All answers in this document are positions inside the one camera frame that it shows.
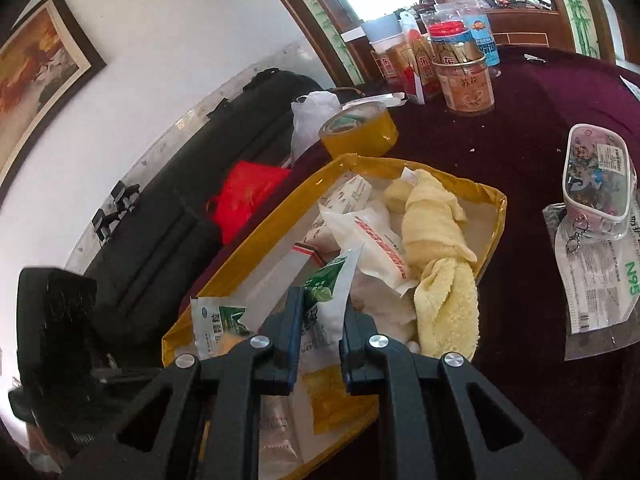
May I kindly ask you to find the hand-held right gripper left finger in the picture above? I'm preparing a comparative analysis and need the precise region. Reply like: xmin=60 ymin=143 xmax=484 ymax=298
xmin=59 ymin=286 xmax=306 ymax=480

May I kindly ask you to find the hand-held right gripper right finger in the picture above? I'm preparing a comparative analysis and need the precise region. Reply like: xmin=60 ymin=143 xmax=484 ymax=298
xmin=338 ymin=308 xmax=584 ymax=480

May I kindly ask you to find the green white packet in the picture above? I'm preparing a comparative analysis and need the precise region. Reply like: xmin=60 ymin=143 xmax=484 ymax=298
xmin=190 ymin=296 xmax=258 ymax=361
xmin=299 ymin=240 xmax=373 ymax=436
xmin=245 ymin=240 xmax=366 ymax=326

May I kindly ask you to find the yellow rimmed tray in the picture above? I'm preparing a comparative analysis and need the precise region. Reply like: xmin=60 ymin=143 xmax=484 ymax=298
xmin=161 ymin=154 xmax=507 ymax=480

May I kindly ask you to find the yellow towel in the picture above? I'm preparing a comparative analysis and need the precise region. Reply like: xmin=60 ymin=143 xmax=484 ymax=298
xmin=384 ymin=169 xmax=481 ymax=361

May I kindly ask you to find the beige packet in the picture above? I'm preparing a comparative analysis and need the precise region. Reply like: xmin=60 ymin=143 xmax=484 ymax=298
xmin=259 ymin=392 xmax=306 ymax=480

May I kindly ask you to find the white packet red stripe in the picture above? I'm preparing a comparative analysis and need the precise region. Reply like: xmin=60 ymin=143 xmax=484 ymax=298
xmin=320 ymin=205 xmax=418 ymax=296

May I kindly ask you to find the black sofa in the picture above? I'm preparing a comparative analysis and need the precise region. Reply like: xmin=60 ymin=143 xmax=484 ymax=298
xmin=82 ymin=69 xmax=321 ymax=356

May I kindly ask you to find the white printed packet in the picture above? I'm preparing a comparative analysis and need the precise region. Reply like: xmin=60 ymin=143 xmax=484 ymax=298
xmin=312 ymin=174 xmax=373 ymax=251

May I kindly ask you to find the red plastic bag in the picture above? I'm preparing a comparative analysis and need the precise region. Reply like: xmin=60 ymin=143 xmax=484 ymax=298
xmin=206 ymin=161 xmax=293 ymax=246

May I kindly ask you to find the yellow tape roll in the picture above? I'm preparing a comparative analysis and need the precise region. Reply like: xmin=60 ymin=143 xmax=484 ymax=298
xmin=318 ymin=101 xmax=399 ymax=158

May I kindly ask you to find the white plastic bag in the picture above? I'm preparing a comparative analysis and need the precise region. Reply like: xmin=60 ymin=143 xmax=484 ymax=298
xmin=291 ymin=91 xmax=343 ymax=163

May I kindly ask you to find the clear mask package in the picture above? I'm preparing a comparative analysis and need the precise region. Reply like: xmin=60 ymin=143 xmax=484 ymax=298
xmin=542 ymin=202 xmax=640 ymax=361

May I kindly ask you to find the maroon tablecloth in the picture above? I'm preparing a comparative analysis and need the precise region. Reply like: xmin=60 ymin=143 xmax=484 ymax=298
xmin=200 ymin=45 xmax=640 ymax=480

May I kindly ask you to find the red white carton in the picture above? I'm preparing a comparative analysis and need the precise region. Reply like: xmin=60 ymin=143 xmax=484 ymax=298
xmin=397 ymin=10 xmax=443 ymax=105

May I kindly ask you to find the cartoon print pencil case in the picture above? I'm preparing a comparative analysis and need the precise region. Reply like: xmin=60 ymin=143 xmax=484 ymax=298
xmin=563 ymin=123 xmax=638 ymax=256

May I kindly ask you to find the grey lid jar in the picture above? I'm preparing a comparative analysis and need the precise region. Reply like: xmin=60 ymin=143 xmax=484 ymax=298
xmin=362 ymin=15 xmax=407 ymax=86

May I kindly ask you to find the red lid toothpick jar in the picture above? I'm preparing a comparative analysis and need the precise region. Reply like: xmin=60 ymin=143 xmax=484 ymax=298
xmin=427 ymin=20 xmax=483 ymax=63

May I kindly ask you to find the blue label bottle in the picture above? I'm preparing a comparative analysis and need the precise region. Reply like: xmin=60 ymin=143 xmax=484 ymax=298
xmin=462 ymin=2 xmax=502 ymax=78

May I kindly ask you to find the wooden cabinet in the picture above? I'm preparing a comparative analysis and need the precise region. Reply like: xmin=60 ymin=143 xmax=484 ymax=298
xmin=487 ymin=7 xmax=576 ymax=51

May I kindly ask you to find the framed wall painting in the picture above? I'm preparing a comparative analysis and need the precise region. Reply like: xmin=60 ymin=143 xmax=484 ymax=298
xmin=0 ymin=0 xmax=108 ymax=201

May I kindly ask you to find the bamboo print window frame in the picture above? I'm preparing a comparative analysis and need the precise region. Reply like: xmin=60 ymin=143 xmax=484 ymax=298
xmin=250 ymin=0 xmax=618 ymax=86

